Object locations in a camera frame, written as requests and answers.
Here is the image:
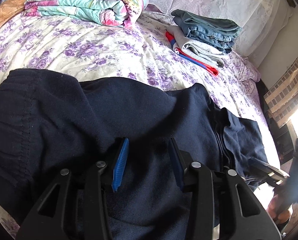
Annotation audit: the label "folded grey pants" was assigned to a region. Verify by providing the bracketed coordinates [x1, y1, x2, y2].
[166, 25, 227, 68]

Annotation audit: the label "purple floral pillow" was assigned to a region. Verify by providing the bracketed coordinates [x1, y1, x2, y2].
[224, 50, 261, 83]

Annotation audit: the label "beige checked curtain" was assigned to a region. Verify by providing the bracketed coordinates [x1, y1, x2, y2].
[264, 59, 298, 127]

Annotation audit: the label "purple floral bed sheet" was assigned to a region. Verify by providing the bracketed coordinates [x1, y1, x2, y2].
[0, 4, 281, 240]

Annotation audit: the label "navy blue pants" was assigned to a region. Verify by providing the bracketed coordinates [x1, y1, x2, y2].
[0, 69, 267, 239]

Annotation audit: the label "folded red blue garment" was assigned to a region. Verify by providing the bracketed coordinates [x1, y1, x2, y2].
[165, 31, 218, 76]

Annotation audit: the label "folded dark green pants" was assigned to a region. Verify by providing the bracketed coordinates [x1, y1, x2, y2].
[171, 9, 241, 36]

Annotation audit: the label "folded blue jeans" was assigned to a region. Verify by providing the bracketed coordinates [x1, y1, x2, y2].
[173, 17, 241, 54]

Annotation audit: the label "folded floral turquoise blanket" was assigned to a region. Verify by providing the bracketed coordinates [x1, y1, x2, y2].
[25, 0, 148, 28]

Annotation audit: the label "person's right hand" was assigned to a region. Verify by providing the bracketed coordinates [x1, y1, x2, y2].
[267, 194, 291, 225]

